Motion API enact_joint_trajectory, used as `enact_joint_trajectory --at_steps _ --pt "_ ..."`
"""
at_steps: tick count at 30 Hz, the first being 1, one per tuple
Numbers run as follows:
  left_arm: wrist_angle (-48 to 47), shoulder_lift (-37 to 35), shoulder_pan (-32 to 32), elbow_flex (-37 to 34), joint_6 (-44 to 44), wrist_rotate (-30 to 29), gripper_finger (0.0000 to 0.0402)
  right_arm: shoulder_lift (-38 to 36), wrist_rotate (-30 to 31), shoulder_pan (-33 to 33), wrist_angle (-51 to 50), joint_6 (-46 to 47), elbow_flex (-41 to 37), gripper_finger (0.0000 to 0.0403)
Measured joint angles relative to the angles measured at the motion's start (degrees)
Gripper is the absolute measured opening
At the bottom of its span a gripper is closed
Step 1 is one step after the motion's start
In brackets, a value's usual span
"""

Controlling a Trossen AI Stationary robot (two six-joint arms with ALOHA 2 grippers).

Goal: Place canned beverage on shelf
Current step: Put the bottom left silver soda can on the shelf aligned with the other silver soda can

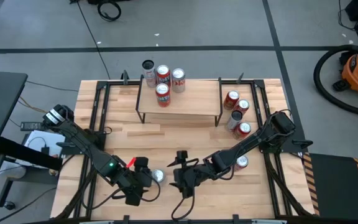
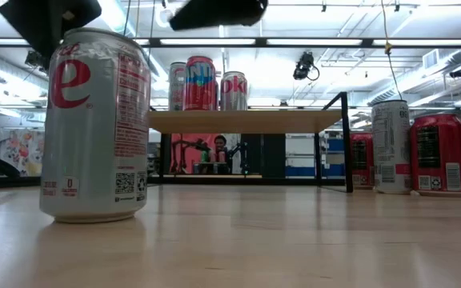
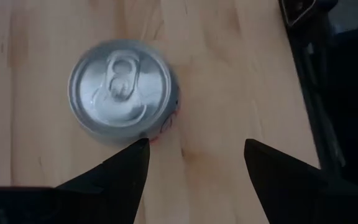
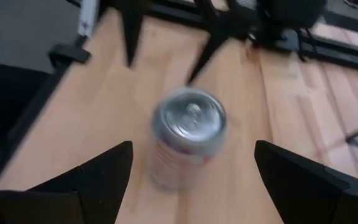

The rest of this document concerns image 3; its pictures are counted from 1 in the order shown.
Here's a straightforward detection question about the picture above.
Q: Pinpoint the silver Diet Coke can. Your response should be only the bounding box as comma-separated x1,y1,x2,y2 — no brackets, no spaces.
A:
67,39,181,147

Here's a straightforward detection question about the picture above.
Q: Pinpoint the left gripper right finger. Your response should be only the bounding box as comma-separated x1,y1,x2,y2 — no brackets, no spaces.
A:
243,138,358,224

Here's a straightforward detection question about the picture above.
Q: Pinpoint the black metal table frame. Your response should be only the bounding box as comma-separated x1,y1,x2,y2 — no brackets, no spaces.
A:
277,0,354,187

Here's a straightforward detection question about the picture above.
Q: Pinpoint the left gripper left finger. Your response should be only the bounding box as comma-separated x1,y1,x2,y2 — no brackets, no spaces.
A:
54,138,151,224

